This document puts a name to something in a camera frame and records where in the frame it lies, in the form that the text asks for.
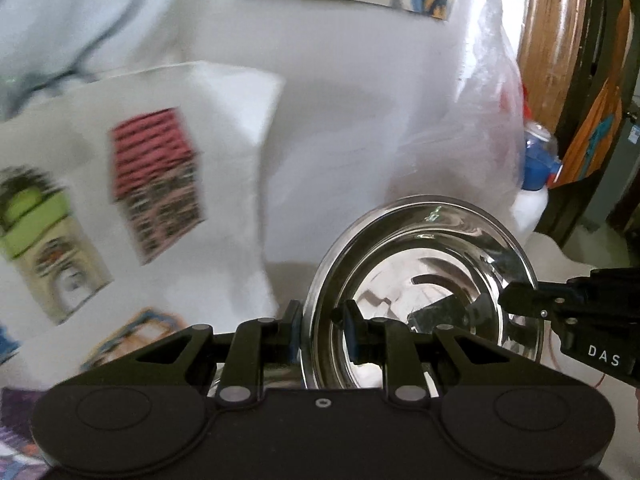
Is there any steel plate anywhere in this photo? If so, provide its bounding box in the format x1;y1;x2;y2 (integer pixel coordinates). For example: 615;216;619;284
302;195;544;389

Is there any house drawings paper sheet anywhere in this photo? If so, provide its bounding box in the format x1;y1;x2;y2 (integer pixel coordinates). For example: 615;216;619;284
1;62;284;391

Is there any white bottle blue lid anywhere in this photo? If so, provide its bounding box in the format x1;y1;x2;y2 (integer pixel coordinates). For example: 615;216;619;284
510;120;563;242

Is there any clear plastic bag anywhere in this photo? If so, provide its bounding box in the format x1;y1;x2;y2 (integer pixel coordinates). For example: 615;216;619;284
390;0;525;214

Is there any wooden chair frame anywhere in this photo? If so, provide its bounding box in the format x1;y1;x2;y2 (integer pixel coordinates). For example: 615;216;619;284
518;0;587;131

